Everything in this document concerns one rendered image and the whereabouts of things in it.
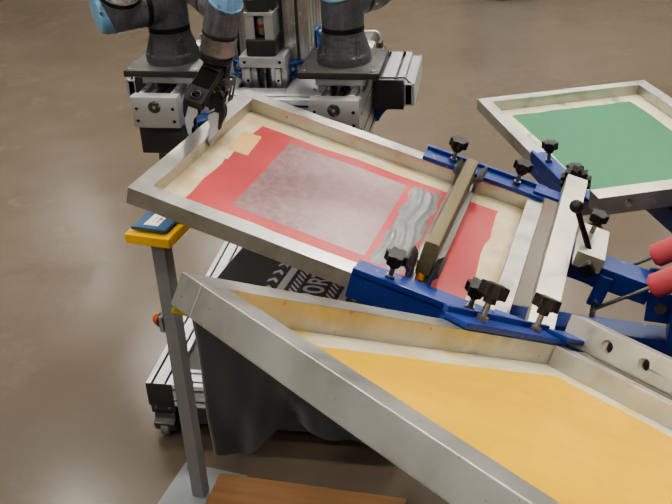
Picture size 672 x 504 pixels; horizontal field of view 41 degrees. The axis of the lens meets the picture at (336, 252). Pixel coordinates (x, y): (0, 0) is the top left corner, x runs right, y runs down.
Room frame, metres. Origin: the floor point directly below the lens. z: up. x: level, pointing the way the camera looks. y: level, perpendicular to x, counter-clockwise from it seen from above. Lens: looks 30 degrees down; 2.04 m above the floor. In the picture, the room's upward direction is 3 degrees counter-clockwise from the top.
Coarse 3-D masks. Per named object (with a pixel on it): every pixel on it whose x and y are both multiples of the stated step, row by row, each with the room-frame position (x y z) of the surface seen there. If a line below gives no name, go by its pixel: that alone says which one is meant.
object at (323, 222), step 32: (224, 160) 1.88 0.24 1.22; (192, 192) 1.73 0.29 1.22; (224, 192) 1.75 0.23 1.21; (256, 192) 1.77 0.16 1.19; (288, 192) 1.80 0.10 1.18; (288, 224) 1.67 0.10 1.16; (320, 224) 1.69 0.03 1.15; (352, 224) 1.71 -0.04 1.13; (384, 224) 1.74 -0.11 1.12; (352, 256) 1.59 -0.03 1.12; (448, 256) 1.66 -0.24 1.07; (448, 288) 1.54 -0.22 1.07
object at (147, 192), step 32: (256, 96) 2.16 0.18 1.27; (224, 128) 1.99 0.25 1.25; (320, 128) 2.08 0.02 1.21; (352, 128) 2.09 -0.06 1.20; (160, 160) 1.77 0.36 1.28; (192, 160) 1.84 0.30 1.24; (416, 160) 2.00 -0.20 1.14; (128, 192) 1.64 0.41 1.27; (160, 192) 1.65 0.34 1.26; (480, 192) 1.95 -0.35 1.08; (512, 192) 1.92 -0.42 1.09; (192, 224) 1.60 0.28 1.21; (224, 224) 1.57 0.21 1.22; (288, 256) 1.53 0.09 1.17; (320, 256) 1.52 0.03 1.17; (512, 256) 1.64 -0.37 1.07; (512, 288) 1.53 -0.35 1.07
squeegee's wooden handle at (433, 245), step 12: (468, 168) 1.85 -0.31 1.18; (456, 180) 1.79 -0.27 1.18; (468, 180) 1.80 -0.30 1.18; (456, 192) 1.74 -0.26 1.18; (444, 204) 1.68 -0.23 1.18; (456, 204) 1.69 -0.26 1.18; (444, 216) 1.63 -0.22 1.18; (456, 216) 1.74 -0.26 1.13; (432, 228) 1.58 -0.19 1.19; (444, 228) 1.58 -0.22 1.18; (432, 240) 1.53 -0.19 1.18; (444, 240) 1.60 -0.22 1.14; (432, 252) 1.52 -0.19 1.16; (420, 264) 1.53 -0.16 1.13; (432, 264) 1.52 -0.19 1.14
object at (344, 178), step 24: (264, 144) 1.99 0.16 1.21; (288, 144) 2.01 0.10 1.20; (264, 168) 1.88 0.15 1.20; (288, 168) 1.90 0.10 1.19; (312, 168) 1.92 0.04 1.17; (336, 168) 1.94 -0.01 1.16; (360, 168) 1.96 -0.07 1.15; (336, 192) 1.83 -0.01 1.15; (360, 192) 1.85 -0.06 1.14; (384, 192) 1.87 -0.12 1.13; (408, 192) 1.89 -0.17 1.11; (384, 216) 1.77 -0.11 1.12; (432, 216) 1.81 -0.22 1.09; (480, 216) 1.84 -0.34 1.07; (456, 240) 1.72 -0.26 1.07; (480, 240) 1.74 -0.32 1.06
